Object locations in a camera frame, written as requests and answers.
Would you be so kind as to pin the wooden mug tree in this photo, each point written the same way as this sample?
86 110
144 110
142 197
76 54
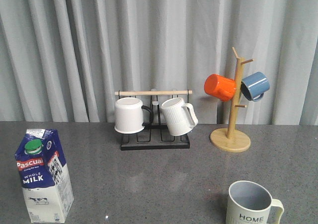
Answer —
230 139

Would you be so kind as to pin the black wire mug rack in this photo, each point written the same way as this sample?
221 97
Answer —
156 135

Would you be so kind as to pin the blue white milk carton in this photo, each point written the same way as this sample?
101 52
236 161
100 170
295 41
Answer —
44 176

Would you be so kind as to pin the cream HOME mug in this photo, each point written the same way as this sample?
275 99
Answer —
251 203

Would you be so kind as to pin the white mug black handle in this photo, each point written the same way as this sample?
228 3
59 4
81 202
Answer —
129 116

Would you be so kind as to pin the blue mug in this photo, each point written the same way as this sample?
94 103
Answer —
254 86

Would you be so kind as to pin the orange mug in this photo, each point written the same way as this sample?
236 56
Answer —
220 87

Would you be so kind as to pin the white ribbed mug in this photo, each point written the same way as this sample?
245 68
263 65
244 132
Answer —
180 116

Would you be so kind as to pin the grey curtain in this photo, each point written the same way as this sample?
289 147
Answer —
63 60

